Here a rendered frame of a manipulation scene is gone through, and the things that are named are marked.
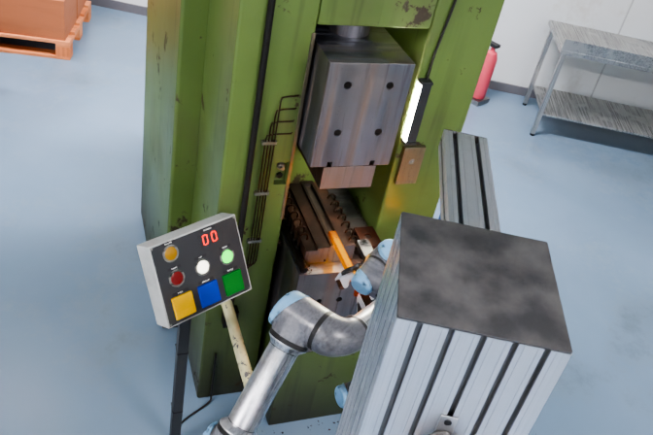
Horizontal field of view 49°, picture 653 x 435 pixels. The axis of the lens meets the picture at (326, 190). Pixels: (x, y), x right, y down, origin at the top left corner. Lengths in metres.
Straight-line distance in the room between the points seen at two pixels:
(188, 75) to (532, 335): 2.04
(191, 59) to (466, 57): 1.03
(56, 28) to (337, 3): 3.86
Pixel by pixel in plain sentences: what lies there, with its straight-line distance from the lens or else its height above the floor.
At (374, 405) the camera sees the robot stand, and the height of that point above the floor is 1.84.
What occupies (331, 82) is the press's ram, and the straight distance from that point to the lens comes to 2.29.
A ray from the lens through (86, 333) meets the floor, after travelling 3.68.
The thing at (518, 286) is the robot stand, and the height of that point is 2.03.
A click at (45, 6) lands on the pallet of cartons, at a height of 0.42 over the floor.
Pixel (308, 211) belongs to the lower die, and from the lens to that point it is 2.87.
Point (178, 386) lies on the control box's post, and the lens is 2.93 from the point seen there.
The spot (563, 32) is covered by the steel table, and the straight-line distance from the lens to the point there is 6.21.
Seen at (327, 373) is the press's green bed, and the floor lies 0.31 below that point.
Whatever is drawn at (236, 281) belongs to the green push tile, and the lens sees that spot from 2.48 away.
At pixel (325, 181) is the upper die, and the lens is 2.50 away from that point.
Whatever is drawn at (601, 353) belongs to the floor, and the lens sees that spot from 4.32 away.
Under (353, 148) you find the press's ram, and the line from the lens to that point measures 2.46.
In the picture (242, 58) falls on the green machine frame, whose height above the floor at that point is 1.70.
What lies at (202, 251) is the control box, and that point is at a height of 1.13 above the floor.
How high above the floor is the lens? 2.70
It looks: 35 degrees down
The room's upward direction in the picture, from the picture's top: 12 degrees clockwise
